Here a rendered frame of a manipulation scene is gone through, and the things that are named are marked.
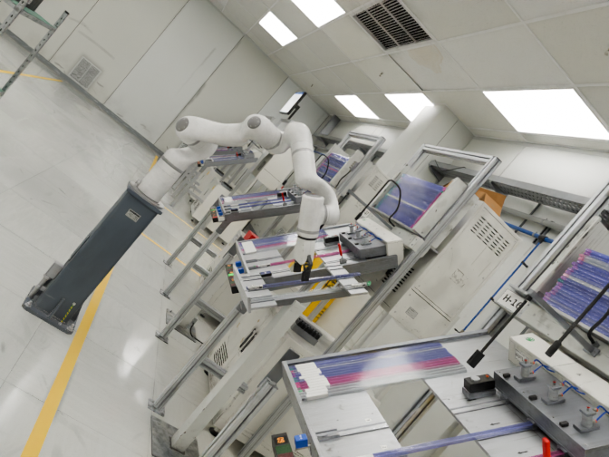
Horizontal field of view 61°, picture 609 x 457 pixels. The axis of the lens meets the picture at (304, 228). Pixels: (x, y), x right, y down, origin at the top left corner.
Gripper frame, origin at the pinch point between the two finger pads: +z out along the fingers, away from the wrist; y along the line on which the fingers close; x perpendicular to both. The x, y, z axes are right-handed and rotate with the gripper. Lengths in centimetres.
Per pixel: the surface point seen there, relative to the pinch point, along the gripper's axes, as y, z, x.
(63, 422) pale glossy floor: 2, 57, -82
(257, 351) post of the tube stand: -8.3, 37.9, -10.3
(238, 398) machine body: -32, 76, -8
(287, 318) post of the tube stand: -7.8, 22.9, 0.5
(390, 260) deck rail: -27, 3, 56
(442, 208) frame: -24, -25, 77
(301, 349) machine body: -30, 50, 19
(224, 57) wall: -911, -111, 141
